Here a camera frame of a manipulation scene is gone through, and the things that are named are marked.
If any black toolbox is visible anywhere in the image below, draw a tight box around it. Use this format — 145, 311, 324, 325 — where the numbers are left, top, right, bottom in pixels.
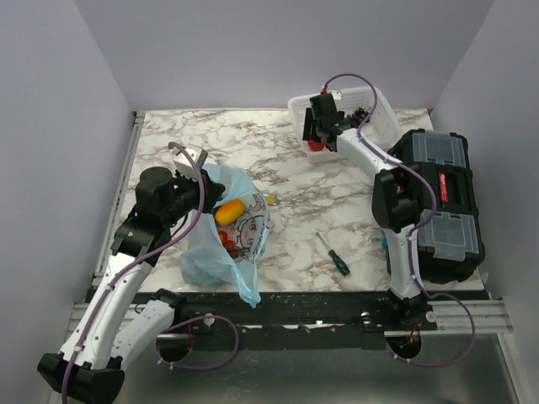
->
388, 129, 485, 284

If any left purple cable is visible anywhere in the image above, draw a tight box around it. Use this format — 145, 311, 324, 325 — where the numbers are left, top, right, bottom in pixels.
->
61, 141, 242, 404

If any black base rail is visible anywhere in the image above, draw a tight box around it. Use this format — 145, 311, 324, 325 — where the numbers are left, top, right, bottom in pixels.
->
166, 292, 436, 351

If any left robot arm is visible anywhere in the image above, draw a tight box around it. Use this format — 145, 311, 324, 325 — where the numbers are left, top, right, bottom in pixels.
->
37, 167, 226, 403

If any white plastic basket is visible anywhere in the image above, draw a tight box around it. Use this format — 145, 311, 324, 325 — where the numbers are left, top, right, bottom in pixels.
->
287, 86, 403, 164

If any red fake fruit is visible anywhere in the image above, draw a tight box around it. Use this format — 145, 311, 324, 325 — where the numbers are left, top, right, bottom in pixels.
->
307, 139, 326, 152

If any blue plastic bag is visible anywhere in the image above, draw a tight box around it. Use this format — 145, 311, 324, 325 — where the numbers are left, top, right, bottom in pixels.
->
180, 164, 270, 307

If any orange yellow fake fruit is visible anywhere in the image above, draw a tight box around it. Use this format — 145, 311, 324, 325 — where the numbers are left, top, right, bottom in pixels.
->
214, 199, 246, 226

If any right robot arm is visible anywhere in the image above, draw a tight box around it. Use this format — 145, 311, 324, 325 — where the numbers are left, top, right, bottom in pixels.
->
304, 93, 425, 330

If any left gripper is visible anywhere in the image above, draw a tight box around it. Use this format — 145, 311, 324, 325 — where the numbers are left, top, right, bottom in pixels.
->
163, 167, 227, 226

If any green handled screwdriver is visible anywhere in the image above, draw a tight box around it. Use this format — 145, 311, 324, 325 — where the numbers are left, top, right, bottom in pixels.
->
316, 232, 350, 277

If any dark fake grape bunch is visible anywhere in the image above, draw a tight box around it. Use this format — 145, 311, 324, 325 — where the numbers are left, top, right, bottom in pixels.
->
348, 108, 370, 128

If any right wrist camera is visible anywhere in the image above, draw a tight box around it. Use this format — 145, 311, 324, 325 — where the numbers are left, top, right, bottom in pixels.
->
322, 87, 342, 101

